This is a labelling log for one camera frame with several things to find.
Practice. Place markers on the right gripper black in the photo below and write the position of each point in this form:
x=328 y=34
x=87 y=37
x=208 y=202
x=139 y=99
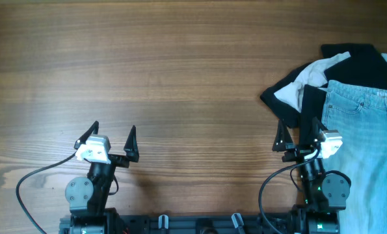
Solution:
x=297 y=151

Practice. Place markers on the black and white shirt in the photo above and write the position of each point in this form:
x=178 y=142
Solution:
x=352 y=64

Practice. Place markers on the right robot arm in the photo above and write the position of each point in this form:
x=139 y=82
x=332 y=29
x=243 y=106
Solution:
x=325 y=192

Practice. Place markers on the light blue denim jeans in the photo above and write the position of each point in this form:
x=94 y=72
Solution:
x=368 y=156

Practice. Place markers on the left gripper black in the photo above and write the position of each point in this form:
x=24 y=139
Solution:
x=130 y=151

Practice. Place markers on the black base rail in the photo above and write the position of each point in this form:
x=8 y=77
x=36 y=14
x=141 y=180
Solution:
x=234 y=223

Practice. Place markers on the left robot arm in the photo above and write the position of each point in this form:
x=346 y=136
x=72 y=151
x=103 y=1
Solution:
x=87 y=196

